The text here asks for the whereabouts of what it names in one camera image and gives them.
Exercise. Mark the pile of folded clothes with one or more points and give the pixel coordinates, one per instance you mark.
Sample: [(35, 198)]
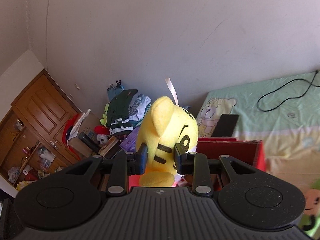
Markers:
[(126, 109)]

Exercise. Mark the cardboard box with clutter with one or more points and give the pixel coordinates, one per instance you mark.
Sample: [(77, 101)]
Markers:
[(84, 137)]

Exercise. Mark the yellow tiger plush toy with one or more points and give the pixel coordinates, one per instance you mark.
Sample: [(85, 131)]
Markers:
[(165, 125)]

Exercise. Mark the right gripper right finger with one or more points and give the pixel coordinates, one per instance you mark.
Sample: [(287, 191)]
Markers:
[(184, 161)]

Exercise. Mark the cartoon bear bed sheet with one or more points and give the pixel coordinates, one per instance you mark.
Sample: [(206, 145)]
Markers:
[(283, 113)]

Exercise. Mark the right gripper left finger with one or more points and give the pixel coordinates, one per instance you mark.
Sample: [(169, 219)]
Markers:
[(136, 162)]

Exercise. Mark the green plush toy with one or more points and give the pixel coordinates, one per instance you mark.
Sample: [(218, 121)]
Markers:
[(309, 222)]

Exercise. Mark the black smartphone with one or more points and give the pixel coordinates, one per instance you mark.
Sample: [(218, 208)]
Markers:
[(225, 126)]

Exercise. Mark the red cardboard box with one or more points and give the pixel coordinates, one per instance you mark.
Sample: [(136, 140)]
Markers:
[(232, 149)]

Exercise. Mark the wooden cabinet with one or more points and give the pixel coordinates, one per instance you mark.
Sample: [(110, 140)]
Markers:
[(36, 119)]

